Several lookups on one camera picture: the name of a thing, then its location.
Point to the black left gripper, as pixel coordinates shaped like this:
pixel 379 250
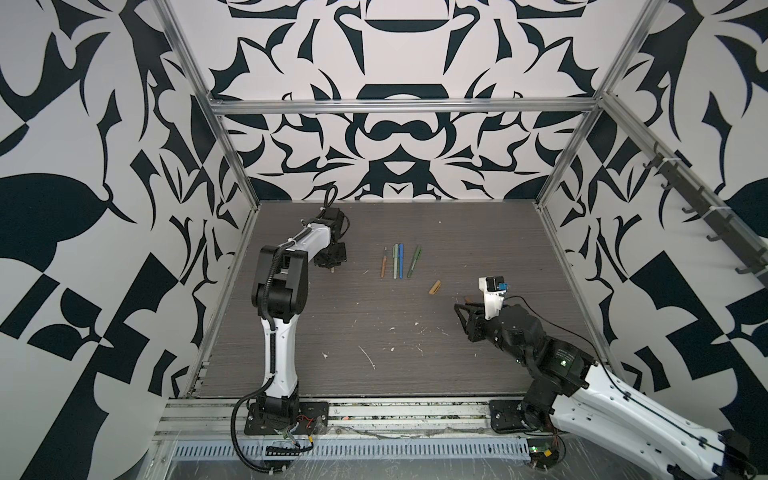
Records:
pixel 342 258

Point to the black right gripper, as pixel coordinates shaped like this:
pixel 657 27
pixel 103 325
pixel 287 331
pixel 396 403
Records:
pixel 476 320

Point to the tan pen cap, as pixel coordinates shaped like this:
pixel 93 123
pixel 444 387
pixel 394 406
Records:
pixel 435 287

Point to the dark green pen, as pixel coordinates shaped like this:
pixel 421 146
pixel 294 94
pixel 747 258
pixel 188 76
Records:
pixel 414 261

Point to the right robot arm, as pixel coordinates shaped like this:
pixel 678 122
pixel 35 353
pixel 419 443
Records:
pixel 573 392

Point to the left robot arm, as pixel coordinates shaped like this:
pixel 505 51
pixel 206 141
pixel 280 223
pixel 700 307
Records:
pixel 280 293

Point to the brown pen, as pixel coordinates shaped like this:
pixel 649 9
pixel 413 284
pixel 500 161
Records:
pixel 384 261

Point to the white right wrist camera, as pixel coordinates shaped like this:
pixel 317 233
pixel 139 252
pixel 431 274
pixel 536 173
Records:
pixel 494 289

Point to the perforated cable tray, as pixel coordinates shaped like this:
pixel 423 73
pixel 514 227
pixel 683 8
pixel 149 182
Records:
pixel 513 449

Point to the metal hook rail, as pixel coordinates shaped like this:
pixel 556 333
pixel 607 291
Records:
pixel 724 224

